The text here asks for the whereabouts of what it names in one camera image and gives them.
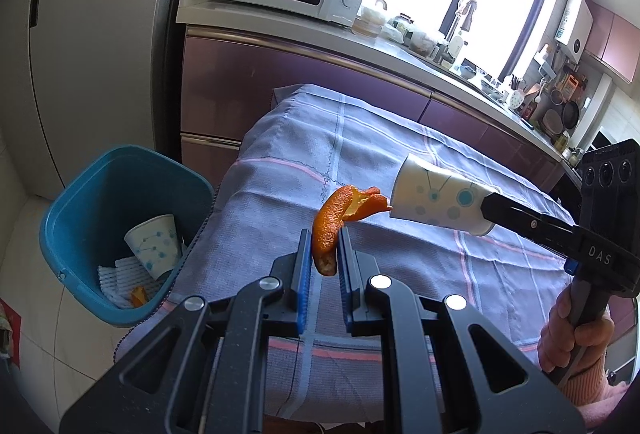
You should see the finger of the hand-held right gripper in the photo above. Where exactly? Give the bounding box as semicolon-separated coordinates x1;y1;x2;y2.
481;191;588;261

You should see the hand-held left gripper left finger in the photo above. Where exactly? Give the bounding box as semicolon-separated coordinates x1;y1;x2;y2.
59;229;313;434

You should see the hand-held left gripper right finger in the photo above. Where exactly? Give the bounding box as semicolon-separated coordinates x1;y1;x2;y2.
337;229;586;434

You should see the large orange peel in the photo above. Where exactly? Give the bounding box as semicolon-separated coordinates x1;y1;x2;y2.
312;184;393;276

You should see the dotted white paper cup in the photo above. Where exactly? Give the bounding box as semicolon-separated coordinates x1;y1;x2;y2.
124;214;183;281
389;153;502;237

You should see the white tissue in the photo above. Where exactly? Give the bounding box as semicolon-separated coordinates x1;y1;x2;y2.
97;256;173;305

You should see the blue plastic bin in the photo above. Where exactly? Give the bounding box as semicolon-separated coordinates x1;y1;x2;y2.
39;144;216;327

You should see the person's right forearm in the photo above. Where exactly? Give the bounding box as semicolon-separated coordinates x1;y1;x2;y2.
565;354;640;434

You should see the person's right hand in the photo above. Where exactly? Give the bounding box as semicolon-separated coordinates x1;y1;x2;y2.
537;284;615;387

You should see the blue plaid tablecloth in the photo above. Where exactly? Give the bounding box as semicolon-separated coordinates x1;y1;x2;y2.
115;84;576;420

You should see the white water heater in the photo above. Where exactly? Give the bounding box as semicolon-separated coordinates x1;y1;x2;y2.
555;0;594;65

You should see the white soap bottle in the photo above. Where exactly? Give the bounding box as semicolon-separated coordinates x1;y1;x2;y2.
447;31;466;65

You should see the purple base cabinet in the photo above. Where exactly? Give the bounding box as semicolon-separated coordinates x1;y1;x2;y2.
179;25;566;200

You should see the clear plastic food container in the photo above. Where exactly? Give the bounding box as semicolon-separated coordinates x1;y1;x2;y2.
407;26;443;55

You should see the metal faucet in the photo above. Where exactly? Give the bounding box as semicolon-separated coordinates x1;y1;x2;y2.
442;0;478;60

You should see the white kitchen counter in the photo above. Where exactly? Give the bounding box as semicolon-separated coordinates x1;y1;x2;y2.
176;0;583;165

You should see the grey refrigerator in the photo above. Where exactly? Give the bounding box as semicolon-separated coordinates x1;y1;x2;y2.
0;0;201;205

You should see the purple wall cabinet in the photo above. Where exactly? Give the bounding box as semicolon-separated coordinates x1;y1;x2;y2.
582;0;640;85

